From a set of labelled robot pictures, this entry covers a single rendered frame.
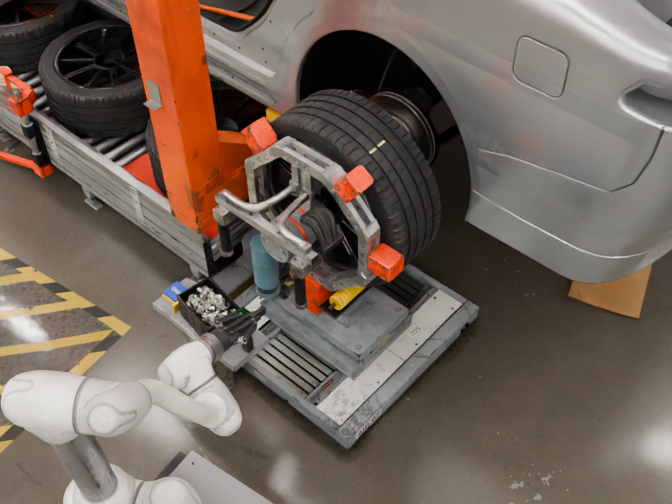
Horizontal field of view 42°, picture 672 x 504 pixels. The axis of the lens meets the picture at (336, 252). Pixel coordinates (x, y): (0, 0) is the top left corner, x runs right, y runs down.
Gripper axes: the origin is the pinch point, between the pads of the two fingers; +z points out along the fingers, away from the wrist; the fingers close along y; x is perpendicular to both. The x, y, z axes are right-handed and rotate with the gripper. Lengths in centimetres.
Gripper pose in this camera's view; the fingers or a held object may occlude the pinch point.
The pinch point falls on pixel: (257, 314)
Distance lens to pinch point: 282.3
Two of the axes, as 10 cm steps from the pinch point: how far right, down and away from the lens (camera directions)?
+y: -8.0, -4.4, 4.1
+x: -1.5, 8.1, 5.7
